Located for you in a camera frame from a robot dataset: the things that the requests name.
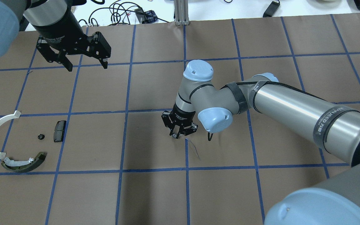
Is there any aluminium frame post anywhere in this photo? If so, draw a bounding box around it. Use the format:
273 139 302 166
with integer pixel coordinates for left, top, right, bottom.
173 0 190 26

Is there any olive brake shoe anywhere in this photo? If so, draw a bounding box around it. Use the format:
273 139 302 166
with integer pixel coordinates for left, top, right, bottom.
1 152 47 173

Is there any black brake pad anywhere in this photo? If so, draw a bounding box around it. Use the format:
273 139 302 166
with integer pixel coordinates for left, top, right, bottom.
54 121 66 143

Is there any black power adapter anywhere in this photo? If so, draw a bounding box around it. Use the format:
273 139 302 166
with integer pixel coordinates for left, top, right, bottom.
262 0 281 18

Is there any black bearing gear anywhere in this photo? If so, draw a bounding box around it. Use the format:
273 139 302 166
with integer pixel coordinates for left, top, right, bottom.
37 134 45 140

